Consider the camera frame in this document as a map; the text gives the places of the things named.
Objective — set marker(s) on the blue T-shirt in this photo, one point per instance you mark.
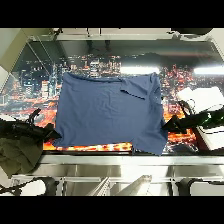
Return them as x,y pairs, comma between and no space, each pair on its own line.
106,113

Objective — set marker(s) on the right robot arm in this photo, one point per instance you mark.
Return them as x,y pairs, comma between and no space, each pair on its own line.
193,120

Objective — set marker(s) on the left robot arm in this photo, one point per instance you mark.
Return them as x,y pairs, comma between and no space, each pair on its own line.
23,129

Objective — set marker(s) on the silver frame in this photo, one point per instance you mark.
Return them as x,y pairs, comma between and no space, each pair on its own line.
100,166

